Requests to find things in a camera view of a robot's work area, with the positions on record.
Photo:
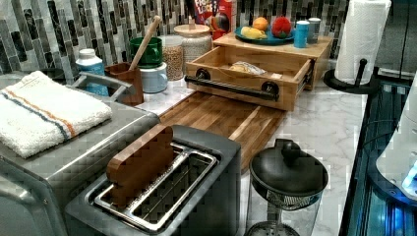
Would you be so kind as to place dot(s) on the blue plate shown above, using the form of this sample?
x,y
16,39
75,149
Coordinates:
x,y
269,40

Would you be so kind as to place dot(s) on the white striped folded towel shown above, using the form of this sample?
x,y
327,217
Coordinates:
x,y
37,113

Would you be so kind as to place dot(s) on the packaged food in drawer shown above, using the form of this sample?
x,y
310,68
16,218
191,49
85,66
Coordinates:
x,y
245,67

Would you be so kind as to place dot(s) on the blue bottle with white cap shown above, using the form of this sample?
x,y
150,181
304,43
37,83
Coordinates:
x,y
89,62

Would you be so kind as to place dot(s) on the wooden cutting board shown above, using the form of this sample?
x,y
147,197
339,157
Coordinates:
x,y
248,124

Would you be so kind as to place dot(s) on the white and blue mug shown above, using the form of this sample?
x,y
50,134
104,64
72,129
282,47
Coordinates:
x,y
154,80

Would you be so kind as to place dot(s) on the ceramic jar with wooden lid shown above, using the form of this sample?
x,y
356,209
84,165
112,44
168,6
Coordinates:
x,y
196,39

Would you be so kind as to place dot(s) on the grey two-slot toaster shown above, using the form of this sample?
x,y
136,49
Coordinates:
x,y
199,195

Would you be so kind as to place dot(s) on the green mug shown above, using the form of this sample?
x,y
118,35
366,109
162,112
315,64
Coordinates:
x,y
152,57

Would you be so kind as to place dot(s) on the red fruit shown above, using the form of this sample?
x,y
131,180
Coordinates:
x,y
281,27

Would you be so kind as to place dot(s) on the grey pepper shaker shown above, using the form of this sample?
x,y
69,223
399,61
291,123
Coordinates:
x,y
314,30

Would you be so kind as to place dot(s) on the yellow banana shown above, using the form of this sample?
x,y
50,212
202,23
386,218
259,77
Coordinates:
x,y
253,33

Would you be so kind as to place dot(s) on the glass jar with grains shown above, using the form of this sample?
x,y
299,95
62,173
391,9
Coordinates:
x,y
172,55

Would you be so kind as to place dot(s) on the white paper towel roll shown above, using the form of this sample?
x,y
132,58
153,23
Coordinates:
x,y
362,34

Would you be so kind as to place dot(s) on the wooden drawer with black handle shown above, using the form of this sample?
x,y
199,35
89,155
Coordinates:
x,y
278,87

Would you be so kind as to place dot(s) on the wooden toast slice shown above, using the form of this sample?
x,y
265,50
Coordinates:
x,y
133,169

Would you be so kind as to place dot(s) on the brown wooden utensil holder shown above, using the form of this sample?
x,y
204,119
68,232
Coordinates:
x,y
122,72

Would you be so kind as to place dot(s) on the black paper towel holder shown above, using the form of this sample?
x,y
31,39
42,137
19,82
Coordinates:
x,y
371,87

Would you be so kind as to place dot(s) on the orange fruit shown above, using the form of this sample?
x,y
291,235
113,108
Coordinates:
x,y
260,23

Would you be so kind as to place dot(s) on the stainless steel toaster oven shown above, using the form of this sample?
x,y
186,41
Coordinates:
x,y
35,191

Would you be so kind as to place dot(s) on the blue salt shaker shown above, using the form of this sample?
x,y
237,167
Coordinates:
x,y
301,34

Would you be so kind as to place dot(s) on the red cereal box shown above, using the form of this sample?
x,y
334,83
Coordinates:
x,y
218,15

